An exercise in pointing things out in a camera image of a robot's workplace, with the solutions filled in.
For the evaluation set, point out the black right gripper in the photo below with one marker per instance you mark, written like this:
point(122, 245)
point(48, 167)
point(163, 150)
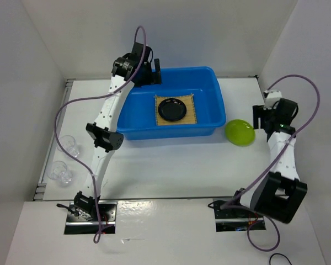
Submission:
point(259, 111)

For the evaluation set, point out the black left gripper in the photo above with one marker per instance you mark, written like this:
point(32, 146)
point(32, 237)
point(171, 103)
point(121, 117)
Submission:
point(154, 78)

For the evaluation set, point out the green plastic plate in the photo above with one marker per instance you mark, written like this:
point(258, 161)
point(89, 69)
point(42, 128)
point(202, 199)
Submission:
point(239, 133)

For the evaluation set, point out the black round dish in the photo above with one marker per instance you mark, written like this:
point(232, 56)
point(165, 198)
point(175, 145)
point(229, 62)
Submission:
point(172, 109)

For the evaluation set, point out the bamboo placemat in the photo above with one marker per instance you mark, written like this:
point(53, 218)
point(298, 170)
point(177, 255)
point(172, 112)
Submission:
point(190, 117)

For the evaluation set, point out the clear plastic cup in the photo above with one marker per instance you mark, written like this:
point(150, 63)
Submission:
point(58, 171)
point(68, 142)

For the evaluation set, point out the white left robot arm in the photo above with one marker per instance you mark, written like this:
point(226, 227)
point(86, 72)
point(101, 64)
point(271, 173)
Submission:
point(129, 71)

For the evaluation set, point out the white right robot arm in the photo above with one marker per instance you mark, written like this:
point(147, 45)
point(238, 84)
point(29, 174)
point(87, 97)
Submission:
point(280, 193)

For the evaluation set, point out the blue plastic bin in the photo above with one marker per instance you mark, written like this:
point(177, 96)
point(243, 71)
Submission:
point(138, 121)

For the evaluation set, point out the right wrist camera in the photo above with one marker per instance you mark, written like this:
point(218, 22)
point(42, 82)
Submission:
point(271, 97)

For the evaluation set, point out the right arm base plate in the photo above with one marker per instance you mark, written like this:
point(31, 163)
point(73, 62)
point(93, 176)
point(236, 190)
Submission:
point(228, 220)

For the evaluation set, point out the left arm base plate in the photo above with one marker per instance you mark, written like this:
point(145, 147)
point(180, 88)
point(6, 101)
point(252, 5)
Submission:
point(78, 223)

